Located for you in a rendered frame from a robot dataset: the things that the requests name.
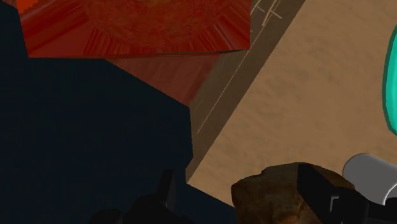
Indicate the teal rounded object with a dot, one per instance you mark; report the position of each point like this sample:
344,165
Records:
391,86

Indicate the red patterned robot stand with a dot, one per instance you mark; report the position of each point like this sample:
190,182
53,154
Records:
133,28

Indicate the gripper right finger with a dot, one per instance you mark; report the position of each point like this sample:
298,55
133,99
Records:
325,192

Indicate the brown lumpy rock-like object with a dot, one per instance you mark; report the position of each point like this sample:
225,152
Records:
266,195

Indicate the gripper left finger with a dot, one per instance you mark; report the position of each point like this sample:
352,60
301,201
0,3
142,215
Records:
167,189

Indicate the grey rounded object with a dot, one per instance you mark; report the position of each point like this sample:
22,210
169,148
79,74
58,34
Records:
369,173

